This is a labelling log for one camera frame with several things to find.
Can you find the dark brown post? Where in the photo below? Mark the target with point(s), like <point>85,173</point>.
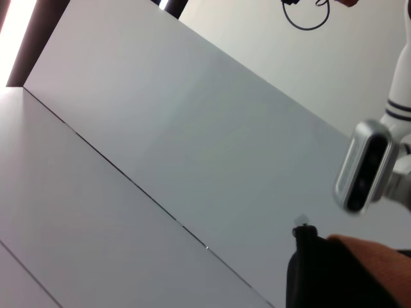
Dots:
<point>173,8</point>
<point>25,48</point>

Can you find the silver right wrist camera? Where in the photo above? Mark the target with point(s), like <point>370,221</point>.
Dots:
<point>369,167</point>

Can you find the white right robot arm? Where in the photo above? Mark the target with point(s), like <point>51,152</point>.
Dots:
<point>398,96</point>

